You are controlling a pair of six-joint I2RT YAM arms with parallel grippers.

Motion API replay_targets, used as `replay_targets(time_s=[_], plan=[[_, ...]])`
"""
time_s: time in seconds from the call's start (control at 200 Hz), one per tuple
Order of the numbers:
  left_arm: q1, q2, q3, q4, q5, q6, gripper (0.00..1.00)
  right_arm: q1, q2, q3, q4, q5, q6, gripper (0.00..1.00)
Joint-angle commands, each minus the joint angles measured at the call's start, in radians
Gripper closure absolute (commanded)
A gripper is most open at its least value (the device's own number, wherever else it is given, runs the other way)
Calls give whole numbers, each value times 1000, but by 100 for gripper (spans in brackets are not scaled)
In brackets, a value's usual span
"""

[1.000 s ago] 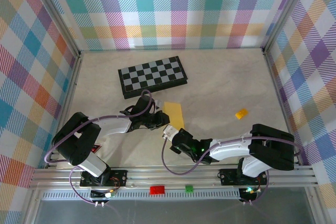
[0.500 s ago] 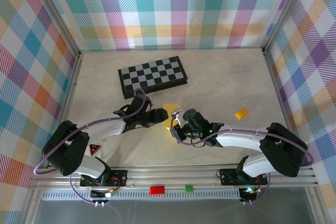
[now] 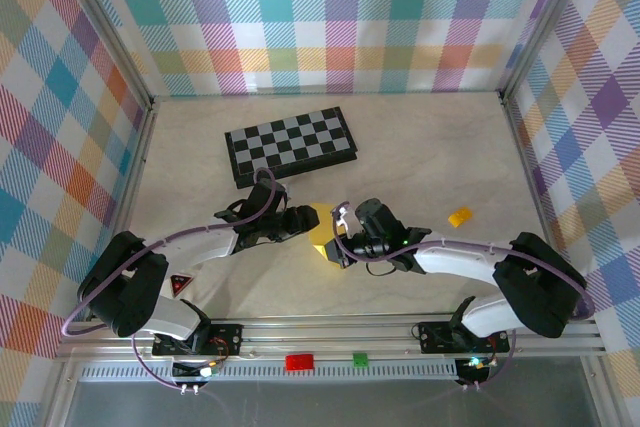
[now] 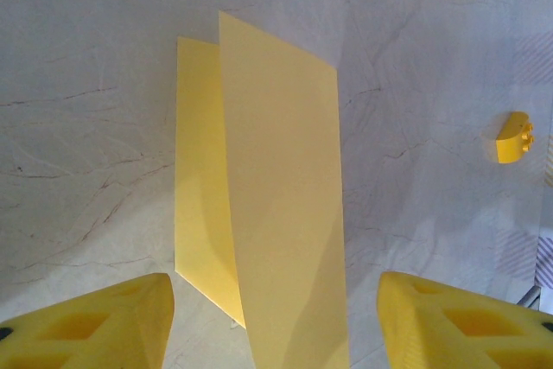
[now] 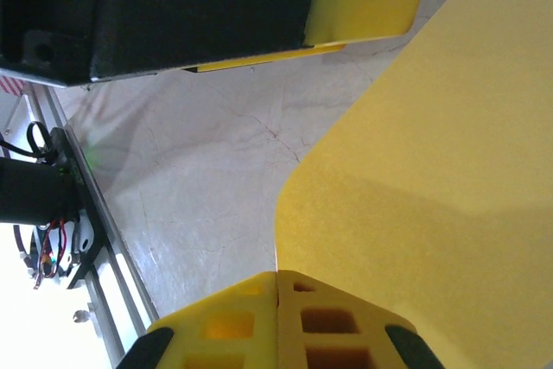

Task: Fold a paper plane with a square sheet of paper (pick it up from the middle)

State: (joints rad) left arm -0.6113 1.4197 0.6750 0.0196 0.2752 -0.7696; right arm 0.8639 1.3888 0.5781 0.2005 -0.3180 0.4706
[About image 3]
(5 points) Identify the yellow square paper sheet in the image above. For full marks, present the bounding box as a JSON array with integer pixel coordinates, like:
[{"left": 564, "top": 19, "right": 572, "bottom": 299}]
[{"left": 306, "top": 201, "right": 349, "bottom": 261}]

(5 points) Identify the black grey folding chessboard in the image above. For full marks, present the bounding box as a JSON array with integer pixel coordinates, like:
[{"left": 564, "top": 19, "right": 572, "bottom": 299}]
[{"left": 223, "top": 106, "right": 359, "bottom": 192}]

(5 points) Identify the small yellow block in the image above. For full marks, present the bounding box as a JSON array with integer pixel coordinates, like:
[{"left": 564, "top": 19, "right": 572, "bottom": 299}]
[{"left": 448, "top": 206, "right": 474, "bottom": 229}]

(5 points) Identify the black controller board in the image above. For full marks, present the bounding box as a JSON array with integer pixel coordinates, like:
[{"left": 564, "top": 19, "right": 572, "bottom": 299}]
[
  {"left": 455, "top": 355, "right": 496, "bottom": 384},
  {"left": 171, "top": 360, "right": 222, "bottom": 382}
]

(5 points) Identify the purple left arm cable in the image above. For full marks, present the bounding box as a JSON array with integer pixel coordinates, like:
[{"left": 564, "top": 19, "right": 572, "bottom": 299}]
[{"left": 62, "top": 168, "right": 279, "bottom": 393}]

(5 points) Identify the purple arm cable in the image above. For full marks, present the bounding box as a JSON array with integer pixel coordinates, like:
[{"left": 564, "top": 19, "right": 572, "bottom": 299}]
[
  {"left": 62, "top": 168, "right": 279, "bottom": 393},
  {"left": 331, "top": 201, "right": 596, "bottom": 393}
]

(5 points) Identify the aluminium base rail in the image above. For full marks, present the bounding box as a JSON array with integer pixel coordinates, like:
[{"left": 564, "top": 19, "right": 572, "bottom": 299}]
[{"left": 54, "top": 314, "right": 609, "bottom": 361}]

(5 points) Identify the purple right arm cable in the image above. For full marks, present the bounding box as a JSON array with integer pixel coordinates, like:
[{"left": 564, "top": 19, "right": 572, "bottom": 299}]
[{"left": 331, "top": 201, "right": 596, "bottom": 393}]

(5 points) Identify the grey slotted cable duct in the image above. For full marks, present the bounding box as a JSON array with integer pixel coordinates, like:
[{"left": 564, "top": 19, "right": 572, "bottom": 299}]
[{"left": 79, "top": 364, "right": 459, "bottom": 382}]

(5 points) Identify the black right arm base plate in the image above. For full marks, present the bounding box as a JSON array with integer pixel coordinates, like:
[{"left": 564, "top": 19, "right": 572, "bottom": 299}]
[{"left": 418, "top": 320, "right": 511, "bottom": 354}]

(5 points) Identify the aluminium side rail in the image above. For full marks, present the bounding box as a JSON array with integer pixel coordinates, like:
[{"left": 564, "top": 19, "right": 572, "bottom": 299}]
[{"left": 87, "top": 96, "right": 159, "bottom": 321}]

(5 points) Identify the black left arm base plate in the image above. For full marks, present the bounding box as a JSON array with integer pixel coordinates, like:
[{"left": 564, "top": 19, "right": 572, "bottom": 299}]
[{"left": 152, "top": 322, "right": 245, "bottom": 356}]

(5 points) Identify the aluminium corner post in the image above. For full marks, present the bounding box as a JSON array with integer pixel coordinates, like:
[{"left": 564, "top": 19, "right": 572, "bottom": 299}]
[
  {"left": 499, "top": 0, "right": 601, "bottom": 98},
  {"left": 59, "top": 0, "right": 154, "bottom": 108}
]

